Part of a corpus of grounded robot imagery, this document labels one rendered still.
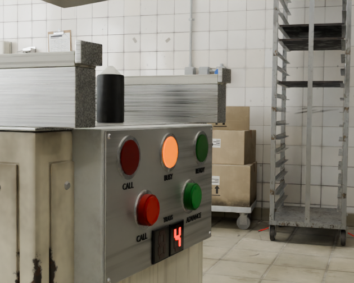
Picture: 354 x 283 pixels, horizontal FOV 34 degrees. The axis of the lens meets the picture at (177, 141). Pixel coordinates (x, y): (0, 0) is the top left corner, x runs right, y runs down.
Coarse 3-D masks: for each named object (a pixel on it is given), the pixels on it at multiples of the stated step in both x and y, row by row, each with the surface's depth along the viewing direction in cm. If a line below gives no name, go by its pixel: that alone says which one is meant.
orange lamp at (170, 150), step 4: (168, 140) 58; (172, 140) 59; (168, 144) 58; (172, 144) 59; (176, 144) 60; (164, 148) 58; (168, 148) 58; (172, 148) 59; (176, 148) 60; (164, 152) 58; (168, 152) 58; (172, 152) 59; (176, 152) 60; (164, 156) 58; (168, 156) 58; (172, 156) 59; (176, 156) 60; (164, 160) 58; (168, 160) 58; (172, 160) 59; (168, 164) 59; (172, 164) 59
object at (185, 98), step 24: (96, 96) 78; (144, 96) 75; (168, 96) 74; (192, 96) 72; (216, 96) 71; (96, 120) 79; (144, 120) 75; (168, 120) 74; (192, 120) 72; (216, 120) 71
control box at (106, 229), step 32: (96, 128) 49; (128, 128) 52; (160, 128) 57; (192, 128) 64; (96, 160) 49; (160, 160) 58; (192, 160) 64; (96, 192) 49; (128, 192) 52; (160, 192) 58; (96, 224) 49; (128, 224) 52; (160, 224) 58; (192, 224) 65; (96, 256) 49; (128, 256) 53
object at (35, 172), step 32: (0, 128) 47; (32, 128) 45; (64, 128) 49; (0, 160) 47; (32, 160) 46; (64, 160) 49; (0, 192) 47; (32, 192) 46; (64, 192) 49; (0, 224) 47; (32, 224) 46; (64, 224) 49; (0, 256) 47; (32, 256) 46; (64, 256) 49; (192, 256) 73
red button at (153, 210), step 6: (144, 198) 54; (150, 198) 54; (156, 198) 55; (144, 204) 53; (150, 204) 54; (156, 204) 55; (138, 210) 54; (144, 210) 53; (150, 210) 54; (156, 210) 55; (138, 216) 54; (144, 216) 53; (150, 216) 54; (156, 216) 55; (144, 222) 54; (150, 222) 54
